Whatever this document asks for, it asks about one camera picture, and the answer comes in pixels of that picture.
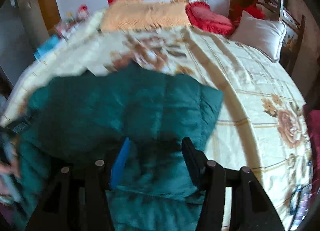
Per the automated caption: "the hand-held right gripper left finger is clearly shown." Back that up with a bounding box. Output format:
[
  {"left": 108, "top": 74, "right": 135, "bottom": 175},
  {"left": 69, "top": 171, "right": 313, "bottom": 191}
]
[{"left": 26, "top": 137, "right": 132, "bottom": 231}]

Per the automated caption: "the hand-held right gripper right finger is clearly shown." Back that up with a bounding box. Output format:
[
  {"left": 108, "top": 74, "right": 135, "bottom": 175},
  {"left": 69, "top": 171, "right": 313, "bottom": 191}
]
[{"left": 181, "top": 137, "right": 285, "bottom": 231}]

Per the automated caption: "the green puffer jacket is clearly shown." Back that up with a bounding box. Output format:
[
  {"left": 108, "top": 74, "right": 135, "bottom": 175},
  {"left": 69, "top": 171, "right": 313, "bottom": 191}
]
[{"left": 10, "top": 62, "right": 224, "bottom": 231}]

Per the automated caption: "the person's left hand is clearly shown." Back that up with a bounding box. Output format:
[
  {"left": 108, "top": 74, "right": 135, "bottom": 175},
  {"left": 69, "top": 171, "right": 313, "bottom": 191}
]
[{"left": 0, "top": 162, "right": 22, "bottom": 179}]

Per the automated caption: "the cream floral bed blanket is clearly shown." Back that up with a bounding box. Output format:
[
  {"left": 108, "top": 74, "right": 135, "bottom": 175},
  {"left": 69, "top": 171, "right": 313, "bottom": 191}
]
[{"left": 0, "top": 24, "right": 313, "bottom": 231}]

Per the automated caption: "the maroon patterned cloth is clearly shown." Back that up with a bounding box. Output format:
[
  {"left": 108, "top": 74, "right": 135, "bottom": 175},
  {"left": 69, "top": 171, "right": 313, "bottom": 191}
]
[{"left": 302, "top": 104, "right": 320, "bottom": 179}]

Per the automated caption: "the red heart pillow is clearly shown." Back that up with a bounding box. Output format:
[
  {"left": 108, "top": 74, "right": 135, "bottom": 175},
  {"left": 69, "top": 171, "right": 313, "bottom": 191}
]
[{"left": 185, "top": 1, "right": 234, "bottom": 37}]

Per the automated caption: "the white pillow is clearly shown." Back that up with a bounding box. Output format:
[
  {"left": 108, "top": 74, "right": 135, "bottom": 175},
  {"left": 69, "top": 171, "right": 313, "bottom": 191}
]
[{"left": 230, "top": 10, "right": 287, "bottom": 62}]

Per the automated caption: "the yellow fringed pillow cover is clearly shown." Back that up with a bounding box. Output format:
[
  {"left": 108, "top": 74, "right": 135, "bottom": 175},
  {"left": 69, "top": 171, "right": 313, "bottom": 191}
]
[{"left": 100, "top": 0, "right": 192, "bottom": 31}]

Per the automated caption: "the pig plush toy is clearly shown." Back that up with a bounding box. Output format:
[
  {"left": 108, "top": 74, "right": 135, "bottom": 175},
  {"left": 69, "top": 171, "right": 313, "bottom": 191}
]
[{"left": 77, "top": 4, "right": 89, "bottom": 20}]

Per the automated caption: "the fruit print box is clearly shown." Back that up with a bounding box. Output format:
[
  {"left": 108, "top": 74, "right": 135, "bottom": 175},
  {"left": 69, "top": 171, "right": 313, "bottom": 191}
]
[{"left": 282, "top": 26, "right": 298, "bottom": 52}]

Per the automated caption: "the red cloth bundle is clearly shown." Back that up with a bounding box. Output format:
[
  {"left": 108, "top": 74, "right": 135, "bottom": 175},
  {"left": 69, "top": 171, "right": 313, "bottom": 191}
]
[{"left": 232, "top": 0, "right": 265, "bottom": 20}]

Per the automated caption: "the wooden chair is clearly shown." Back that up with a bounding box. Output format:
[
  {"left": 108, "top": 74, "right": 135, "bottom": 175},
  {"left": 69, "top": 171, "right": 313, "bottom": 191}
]
[{"left": 229, "top": 0, "right": 306, "bottom": 76}]

